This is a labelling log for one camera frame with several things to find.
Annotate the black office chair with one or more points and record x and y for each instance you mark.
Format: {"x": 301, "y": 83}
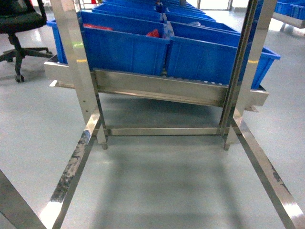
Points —
{"x": 19, "y": 16}

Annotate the stainless steel flow rack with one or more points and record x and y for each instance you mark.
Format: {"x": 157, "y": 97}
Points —
{"x": 88, "y": 84}

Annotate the blue bin left outer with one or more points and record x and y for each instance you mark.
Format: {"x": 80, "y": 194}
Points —
{"x": 57, "y": 38}

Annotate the blue bin front left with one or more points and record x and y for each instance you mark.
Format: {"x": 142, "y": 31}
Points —
{"x": 124, "y": 44}

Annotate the blue bin far right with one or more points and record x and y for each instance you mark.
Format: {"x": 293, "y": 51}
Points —
{"x": 266, "y": 60}

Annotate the blue bin front right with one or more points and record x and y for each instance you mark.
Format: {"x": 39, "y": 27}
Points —
{"x": 200, "y": 53}

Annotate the blue bin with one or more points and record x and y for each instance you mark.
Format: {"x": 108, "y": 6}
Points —
{"x": 57, "y": 38}
{"x": 124, "y": 44}
{"x": 200, "y": 53}
{"x": 266, "y": 60}

